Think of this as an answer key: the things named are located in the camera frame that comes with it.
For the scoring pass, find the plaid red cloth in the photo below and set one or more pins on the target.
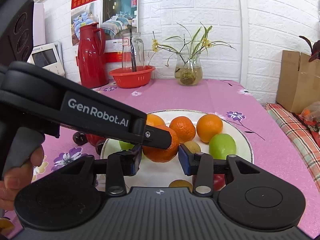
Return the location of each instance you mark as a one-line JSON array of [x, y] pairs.
[[300, 136]]

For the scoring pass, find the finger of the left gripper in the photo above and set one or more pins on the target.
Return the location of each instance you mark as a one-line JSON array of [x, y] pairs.
[[156, 138]]

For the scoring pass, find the pink floral tablecloth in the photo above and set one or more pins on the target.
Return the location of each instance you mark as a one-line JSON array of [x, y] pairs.
[[272, 149]]

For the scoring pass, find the yellow-green longan fruit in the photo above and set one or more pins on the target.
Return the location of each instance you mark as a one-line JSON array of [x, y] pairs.
[[193, 147]]

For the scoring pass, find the green mango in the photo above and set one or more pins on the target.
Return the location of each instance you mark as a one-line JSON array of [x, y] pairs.
[[221, 145], [125, 146]]

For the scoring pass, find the person's left hand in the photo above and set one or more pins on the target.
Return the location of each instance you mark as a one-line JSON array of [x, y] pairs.
[[17, 178]]

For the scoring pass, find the red thermos jug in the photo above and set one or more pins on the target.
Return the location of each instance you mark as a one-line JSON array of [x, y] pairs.
[[90, 56]]

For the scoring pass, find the dark purple leaf plant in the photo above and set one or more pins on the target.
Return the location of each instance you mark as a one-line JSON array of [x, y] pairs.
[[315, 49]]

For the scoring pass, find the clear plastic bag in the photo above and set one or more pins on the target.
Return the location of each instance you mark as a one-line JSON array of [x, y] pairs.
[[312, 112]]

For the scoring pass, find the wall calendar poster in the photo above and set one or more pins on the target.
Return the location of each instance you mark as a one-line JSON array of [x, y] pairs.
[[115, 17]]

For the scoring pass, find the cardboard box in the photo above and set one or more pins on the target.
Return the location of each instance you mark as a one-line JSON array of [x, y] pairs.
[[298, 85]]

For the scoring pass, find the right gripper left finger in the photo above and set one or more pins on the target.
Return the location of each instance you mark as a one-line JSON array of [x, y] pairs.
[[116, 167]]

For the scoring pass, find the large red plum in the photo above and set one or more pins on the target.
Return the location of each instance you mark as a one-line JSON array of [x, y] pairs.
[[94, 139]]

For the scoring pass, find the dark purple plum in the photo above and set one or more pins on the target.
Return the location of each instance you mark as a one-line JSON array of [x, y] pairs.
[[100, 147], [80, 138]]

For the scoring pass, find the red plastic basket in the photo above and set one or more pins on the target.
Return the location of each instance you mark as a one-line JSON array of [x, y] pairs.
[[126, 78]]

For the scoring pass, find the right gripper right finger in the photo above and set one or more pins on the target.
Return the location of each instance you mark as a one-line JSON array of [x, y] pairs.
[[202, 167]]

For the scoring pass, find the clear glass pitcher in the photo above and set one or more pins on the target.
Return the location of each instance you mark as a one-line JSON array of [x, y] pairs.
[[133, 59]]

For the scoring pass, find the bumpy mandarin orange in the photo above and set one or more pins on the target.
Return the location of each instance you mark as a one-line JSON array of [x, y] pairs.
[[184, 128]]

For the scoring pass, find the round smooth orange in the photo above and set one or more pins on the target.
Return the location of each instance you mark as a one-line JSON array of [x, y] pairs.
[[154, 120]]

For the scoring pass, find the small red plum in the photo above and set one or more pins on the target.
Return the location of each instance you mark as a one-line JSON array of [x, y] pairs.
[[219, 182]]

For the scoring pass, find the white water dispenser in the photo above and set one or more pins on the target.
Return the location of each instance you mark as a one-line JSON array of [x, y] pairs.
[[49, 57]]

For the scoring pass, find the glass vase with orchid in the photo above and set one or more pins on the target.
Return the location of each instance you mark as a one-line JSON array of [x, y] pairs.
[[184, 51]]

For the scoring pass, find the white plate blue rim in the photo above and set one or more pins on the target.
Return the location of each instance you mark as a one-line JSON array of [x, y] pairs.
[[152, 174]]

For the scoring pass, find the back smooth orange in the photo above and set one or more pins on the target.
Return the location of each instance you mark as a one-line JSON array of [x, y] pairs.
[[208, 126]]

